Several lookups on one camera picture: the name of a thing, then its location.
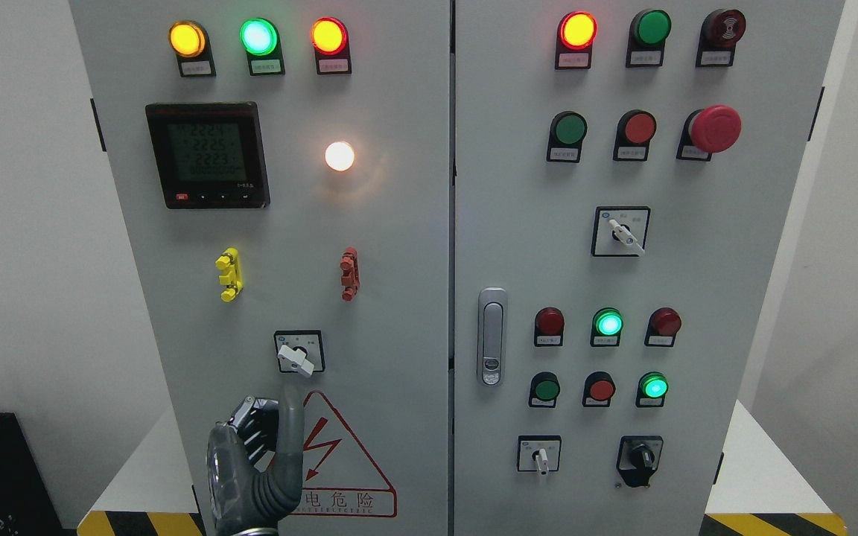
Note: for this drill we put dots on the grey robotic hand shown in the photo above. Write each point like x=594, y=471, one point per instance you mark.
x=255, y=462

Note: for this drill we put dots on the white rotary selector switch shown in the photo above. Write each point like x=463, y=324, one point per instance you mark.
x=300, y=352

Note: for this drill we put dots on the silver black robot forearm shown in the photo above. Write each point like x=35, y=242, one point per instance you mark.
x=258, y=531

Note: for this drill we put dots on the green lit indicator light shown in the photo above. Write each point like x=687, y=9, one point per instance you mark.
x=263, y=46

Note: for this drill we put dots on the yellow indicator light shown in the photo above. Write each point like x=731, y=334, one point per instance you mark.
x=191, y=45

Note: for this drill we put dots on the red electric hazard sticker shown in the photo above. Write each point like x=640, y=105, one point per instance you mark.
x=341, y=477

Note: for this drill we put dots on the white platform with hazard stripes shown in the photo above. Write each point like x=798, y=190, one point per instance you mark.
x=758, y=491

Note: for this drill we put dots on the yellow terminal connector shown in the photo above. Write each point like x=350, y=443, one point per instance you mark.
x=229, y=266

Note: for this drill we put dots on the red terminal connector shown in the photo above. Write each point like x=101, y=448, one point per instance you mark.
x=350, y=274

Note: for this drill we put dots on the left grey cabinet door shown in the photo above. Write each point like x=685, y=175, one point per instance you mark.
x=386, y=352

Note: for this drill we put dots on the grey cabinet door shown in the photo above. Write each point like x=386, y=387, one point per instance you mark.
x=526, y=225
x=386, y=352

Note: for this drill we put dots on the green push button lower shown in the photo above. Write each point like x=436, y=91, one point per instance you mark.
x=544, y=390

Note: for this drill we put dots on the green push button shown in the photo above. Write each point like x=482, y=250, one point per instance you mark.
x=648, y=32
x=566, y=134
x=544, y=390

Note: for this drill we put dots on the black digital power meter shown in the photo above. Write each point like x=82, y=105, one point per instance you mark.
x=209, y=155

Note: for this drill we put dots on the clear white indicator lamp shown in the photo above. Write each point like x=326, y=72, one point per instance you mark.
x=339, y=156

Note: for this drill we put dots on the dark red indicator left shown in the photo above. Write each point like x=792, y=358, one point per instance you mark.
x=548, y=327

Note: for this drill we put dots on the dark red indicator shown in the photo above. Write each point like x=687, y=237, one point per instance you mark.
x=663, y=327
x=548, y=327

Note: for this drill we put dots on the red push button lower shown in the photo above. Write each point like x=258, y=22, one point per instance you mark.
x=598, y=390

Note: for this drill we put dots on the red push button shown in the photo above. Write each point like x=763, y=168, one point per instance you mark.
x=598, y=390
x=634, y=132

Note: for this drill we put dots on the green lit indicator middle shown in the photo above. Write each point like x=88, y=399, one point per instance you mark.
x=607, y=325

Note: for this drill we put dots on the green lit button lower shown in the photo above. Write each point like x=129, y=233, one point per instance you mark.
x=652, y=389

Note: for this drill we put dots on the dark red indicator right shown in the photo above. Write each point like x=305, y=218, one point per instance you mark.
x=663, y=327

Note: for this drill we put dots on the red lit indicator light left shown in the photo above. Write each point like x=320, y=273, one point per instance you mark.
x=330, y=40

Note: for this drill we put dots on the red lit indicator light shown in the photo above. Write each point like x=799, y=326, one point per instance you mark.
x=575, y=37
x=330, y=40

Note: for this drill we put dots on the green push button middle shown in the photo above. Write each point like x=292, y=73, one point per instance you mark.
x=566, y=134

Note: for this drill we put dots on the right grey cabinet door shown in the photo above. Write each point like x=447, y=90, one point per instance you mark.
x=526, y=225

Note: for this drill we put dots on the red push button middle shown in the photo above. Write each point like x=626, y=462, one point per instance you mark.
x=634, y=132

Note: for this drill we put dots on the red lit indicator light right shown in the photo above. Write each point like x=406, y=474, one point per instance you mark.
x=575, y=37

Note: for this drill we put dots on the red emergency stop button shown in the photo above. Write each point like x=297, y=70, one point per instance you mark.
x=708, y=131

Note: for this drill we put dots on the green push button top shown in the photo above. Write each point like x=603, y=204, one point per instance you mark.
x=648, y=32

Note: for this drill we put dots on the dark red buzzer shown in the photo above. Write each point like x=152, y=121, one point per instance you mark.
x=721, y=30

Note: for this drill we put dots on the white selector switch lower right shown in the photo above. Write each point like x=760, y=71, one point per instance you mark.
x=539, y=454

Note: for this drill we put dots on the silver door lock handle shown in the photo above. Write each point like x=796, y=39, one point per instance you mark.
x=490, y=335

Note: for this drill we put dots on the black rotary knob switch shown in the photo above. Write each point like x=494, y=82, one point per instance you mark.
x=637, y=458

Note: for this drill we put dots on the white selector switch upper right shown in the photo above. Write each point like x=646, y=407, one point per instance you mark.
x=620, y=231

